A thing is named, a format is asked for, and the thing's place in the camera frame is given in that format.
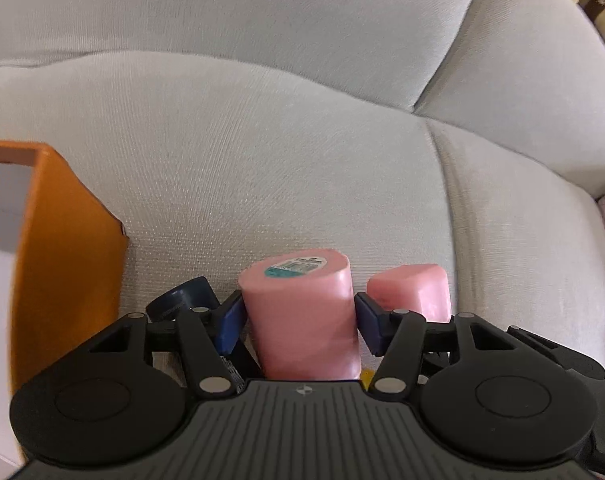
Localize light grey fabric sofa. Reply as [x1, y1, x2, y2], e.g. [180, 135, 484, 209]
[0, 0, 605, 466]

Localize dark blue round container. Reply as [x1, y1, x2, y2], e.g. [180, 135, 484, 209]
[145, 276, 221, 324]

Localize orange cardboard box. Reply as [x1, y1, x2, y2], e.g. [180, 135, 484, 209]
[0, 140, 130, 467]

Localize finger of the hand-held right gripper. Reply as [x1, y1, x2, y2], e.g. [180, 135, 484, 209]
[507, 325, 605, 382]

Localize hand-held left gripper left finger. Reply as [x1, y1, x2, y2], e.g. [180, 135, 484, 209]
[87, 291, 246, 399]

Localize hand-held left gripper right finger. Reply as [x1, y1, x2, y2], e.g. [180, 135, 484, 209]
[353, 292, 514, 404]

